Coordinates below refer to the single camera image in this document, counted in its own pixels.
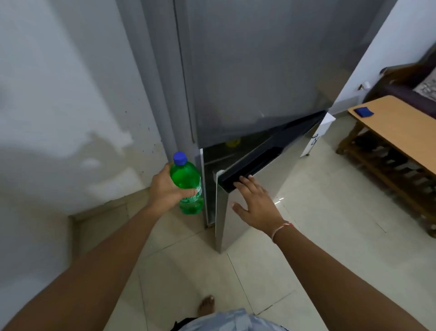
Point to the person's right hand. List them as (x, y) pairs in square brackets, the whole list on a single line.
[(260, 208)]

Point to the person's left hand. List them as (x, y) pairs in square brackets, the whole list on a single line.
[(161, 194)]

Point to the green plastic bottle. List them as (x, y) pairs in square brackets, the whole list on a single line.
[(185, 177)]

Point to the blue bottle cap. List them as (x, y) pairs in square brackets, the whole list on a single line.
[(180, 158)]

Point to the white marble drawer cabinet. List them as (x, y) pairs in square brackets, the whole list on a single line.
[(322, 131)]

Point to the grey refrigerator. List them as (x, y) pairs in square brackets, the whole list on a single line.
[(255, 68)]

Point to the person's left forearm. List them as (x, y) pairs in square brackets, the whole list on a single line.
[(78, 279)]

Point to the person's right forearm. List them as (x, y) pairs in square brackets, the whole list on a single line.
[(340, 290)]

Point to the person's left foot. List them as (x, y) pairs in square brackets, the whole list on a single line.
[(206, 305)]

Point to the pink thread wrist band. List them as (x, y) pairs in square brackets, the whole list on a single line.
[(280, 230)]

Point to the grey shirt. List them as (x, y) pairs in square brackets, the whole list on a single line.
[(235, 322)]

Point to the black trousers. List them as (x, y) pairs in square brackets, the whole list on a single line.
[(184, 325)]

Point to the blue folded cloth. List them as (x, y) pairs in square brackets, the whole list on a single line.
[(363, 112)]

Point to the wooden table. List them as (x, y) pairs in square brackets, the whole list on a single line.
[(402, 129)]

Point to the wooden sofa purple upholstery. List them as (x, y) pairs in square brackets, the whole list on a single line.
[(398, 92)]

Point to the beige printed cushion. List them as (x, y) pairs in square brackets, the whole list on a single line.
[(427, 87)]

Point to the white wall socket plug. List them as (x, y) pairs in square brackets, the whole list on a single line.
[(366, 85)]

